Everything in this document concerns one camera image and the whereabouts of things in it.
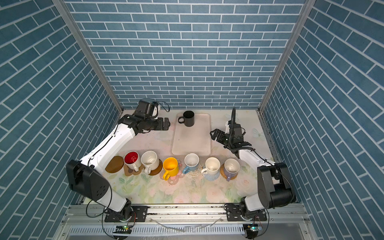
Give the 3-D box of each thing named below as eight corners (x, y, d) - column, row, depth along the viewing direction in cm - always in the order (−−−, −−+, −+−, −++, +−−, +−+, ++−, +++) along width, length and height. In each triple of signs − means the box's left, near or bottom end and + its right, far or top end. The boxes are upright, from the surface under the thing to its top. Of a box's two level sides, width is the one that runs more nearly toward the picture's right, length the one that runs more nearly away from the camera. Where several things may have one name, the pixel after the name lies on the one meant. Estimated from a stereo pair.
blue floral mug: (184, 176, 87) (182, 169, 79) (185, 161, 93) (184, 153, 85) (199, 176, 87) (199, 169, 79) (199, 161, 94) (199, 153, 86)
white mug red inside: (126, 173, 89) (120, 167, 82) (131, 157, 96) (126, 151, 89) (141, 173, 89) (136, 167, 82) (145, 158, 96) (141, 151, 89)
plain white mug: (201, 178, 87) (201, 171, 79) (201, 164, 92) (201, 157, 84) (218, 178, 87) (220, 171, 79) (217, 164, 92) (219, 157, 85)
